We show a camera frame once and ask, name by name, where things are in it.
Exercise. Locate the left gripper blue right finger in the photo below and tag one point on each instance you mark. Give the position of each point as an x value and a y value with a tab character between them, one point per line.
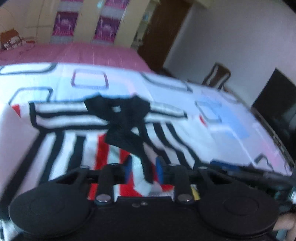
178	177

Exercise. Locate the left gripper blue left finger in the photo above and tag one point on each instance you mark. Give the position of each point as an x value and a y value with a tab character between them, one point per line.
110	175

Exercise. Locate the striped red black white sweater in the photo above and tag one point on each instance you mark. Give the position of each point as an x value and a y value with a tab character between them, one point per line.
41	141

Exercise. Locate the person's right hand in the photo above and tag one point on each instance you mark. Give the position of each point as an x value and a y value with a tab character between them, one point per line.
285	222

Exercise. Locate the white patterned bed sheet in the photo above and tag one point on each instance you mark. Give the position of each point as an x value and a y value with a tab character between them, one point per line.
224	208

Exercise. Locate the black television screen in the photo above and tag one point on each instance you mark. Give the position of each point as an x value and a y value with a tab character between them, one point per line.
276	104

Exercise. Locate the dark wooden chair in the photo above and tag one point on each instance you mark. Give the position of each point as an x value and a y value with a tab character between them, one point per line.
217	77

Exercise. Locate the dark wooden door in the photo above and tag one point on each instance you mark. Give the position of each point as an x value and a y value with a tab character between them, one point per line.
161	32

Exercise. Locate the lower right purple poster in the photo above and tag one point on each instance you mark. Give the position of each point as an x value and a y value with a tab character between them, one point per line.
106	29

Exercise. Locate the purple poster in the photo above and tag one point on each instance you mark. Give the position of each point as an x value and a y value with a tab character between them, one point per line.
106	29
65	23

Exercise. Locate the cream wardrobe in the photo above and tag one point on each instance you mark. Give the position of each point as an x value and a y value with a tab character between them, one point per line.
41	18

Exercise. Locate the lower left purple poster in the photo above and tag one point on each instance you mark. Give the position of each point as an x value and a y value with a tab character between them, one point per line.
65	23

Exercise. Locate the cream corner shelf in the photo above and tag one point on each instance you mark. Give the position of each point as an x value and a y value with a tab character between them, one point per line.
144	24

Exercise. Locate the orange white pillow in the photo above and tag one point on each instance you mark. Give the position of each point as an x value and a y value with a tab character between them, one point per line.
11	39

